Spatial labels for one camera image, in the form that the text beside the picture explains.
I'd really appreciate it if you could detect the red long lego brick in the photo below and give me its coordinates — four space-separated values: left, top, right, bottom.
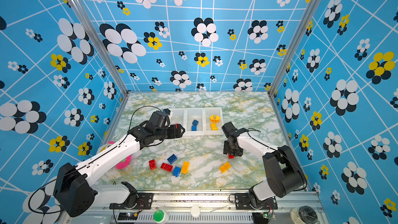
161 163 173 172

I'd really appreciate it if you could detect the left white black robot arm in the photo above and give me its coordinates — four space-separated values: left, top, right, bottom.
44 109 186 217

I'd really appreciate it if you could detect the orange long lego brick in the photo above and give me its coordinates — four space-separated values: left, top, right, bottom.
219 162 231 173

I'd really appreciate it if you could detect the left translucent white bin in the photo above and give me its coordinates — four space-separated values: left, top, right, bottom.
170 108 187 136

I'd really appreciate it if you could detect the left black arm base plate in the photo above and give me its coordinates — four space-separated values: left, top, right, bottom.
109 193 154 210

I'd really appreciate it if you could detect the green push button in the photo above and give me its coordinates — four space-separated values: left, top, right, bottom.
153 209 169 224

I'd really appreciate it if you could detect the yellow long lego brick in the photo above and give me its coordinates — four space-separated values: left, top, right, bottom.
181 161 190 174

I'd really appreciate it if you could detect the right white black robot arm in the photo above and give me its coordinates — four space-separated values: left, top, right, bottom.
222 122 307 209

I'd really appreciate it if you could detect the middle translucent white bin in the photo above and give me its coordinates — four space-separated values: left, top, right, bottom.
183 108 205 136

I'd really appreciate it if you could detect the pink white plush toy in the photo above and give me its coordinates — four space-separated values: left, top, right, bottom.
97 141 132 170

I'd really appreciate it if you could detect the yellow curved lego brick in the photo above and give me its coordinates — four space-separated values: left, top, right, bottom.
210 123 218 131

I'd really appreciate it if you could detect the white round knob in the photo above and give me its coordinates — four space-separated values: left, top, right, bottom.
190 205 201 218

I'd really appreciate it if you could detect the blue studded lego brick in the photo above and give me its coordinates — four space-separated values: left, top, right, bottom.
167 154 177 164

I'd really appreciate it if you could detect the blue lego brick bottom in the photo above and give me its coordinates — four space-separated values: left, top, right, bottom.
172 167 181 177

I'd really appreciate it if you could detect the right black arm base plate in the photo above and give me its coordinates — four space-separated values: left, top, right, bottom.
233 193 278 211

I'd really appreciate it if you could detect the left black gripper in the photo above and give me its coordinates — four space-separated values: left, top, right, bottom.
155 123 187 141

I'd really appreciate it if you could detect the yellow round lego piece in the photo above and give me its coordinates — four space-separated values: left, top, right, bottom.
210 115 220 123

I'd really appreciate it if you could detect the clear tape roll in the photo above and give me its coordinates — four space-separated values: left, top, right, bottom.
289 206 318 224

